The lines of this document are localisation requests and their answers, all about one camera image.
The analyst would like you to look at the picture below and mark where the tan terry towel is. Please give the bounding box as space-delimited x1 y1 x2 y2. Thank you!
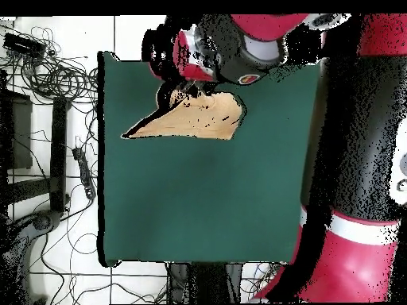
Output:
121 90 246 141

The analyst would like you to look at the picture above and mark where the dark flat panel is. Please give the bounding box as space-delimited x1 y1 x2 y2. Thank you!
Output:
0 90 33 171

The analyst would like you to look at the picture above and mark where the dark green table cloth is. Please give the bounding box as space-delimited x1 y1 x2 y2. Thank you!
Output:
96 50 322 268

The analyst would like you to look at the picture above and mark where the black power strip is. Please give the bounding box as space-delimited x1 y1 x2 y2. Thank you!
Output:
72 146 97 200

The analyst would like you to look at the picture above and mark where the black adapter box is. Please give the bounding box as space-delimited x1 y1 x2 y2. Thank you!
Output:
2 32 47 60

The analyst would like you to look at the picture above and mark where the black horizontal beam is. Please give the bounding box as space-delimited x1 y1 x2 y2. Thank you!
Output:
0 176 53 205

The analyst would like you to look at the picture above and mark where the dark curved stand base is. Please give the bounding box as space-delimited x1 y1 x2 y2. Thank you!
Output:
0 209 63 304

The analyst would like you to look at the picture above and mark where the black cable tangle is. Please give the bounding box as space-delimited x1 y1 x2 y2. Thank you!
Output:
0 25 99 106
240 262 282 301

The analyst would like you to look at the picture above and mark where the black upright post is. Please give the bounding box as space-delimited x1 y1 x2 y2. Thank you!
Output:
49 96 69 213

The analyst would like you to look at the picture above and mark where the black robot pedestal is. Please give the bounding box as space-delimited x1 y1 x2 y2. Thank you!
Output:
166 261 244 304

